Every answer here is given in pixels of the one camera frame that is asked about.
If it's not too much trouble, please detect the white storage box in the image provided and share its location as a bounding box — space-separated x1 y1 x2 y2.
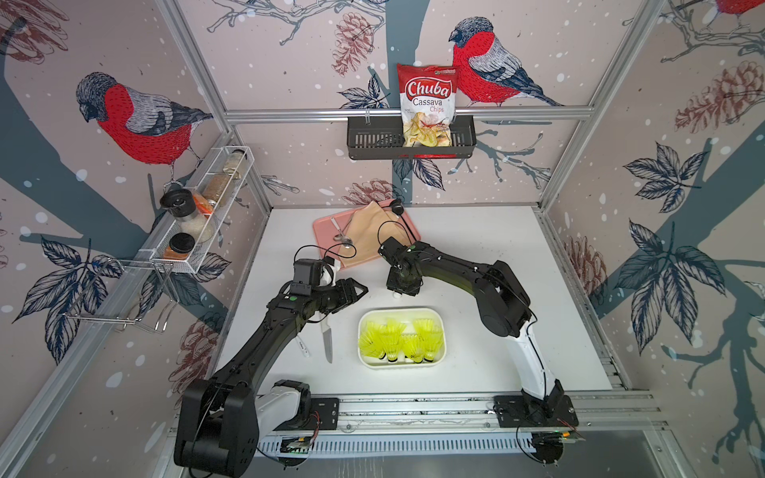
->
357 308 447 370

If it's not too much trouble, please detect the yellow shuttlecock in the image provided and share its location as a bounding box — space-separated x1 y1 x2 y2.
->
358 322 386 360

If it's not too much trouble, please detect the yellow shuttlecock four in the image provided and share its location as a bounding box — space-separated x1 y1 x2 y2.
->
386 318 408 336

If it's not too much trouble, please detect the yellow shuttlecock five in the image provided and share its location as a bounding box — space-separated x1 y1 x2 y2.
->
380 326 402 362

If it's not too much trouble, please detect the yellow shuttlecock two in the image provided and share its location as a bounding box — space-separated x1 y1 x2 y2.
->
414 319 444 362

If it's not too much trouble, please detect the yellow shuttlecock three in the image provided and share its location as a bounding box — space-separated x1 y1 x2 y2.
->
402 334 424 364

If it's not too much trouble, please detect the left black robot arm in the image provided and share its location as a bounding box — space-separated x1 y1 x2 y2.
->
173 259 369 477

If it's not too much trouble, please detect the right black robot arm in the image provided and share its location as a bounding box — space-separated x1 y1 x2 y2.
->
378 237 565 418

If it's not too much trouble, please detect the kitchen knife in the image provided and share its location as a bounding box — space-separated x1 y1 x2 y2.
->
321 316 334 364

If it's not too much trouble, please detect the yellow cloth napkin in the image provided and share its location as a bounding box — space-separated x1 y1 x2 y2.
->
341 202 412 268

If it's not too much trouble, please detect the black ladle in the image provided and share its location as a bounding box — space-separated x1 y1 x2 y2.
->
388 198 418 243

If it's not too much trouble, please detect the pink plastic tray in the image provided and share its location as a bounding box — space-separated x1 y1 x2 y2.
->
313 199 422 268

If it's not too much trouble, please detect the small orange spice jar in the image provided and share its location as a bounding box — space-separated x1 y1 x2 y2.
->
163 232 196 261

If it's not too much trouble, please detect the tall spice bottle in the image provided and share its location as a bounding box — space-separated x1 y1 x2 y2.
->
202 149 246 206

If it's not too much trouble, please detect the chuba cassava chips bag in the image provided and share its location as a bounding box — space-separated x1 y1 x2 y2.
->
396 64 457 147

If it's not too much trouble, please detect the black lid spice jar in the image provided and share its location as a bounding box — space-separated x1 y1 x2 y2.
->
161 188 214 243

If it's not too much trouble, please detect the white handled spoon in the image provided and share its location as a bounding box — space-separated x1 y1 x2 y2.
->
330 216 353 248

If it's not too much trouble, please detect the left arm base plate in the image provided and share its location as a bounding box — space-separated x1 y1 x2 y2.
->
276 398 340 431

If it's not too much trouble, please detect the black wall basket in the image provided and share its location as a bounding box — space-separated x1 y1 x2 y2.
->
347 117 477 161

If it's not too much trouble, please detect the clear wall shelf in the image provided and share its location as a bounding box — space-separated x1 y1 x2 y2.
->
135 145 253 275

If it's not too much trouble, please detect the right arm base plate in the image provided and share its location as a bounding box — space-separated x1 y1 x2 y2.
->
492 394 580 428

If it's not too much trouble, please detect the wire hook rack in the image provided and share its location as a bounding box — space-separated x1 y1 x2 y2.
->
62 258 179 334

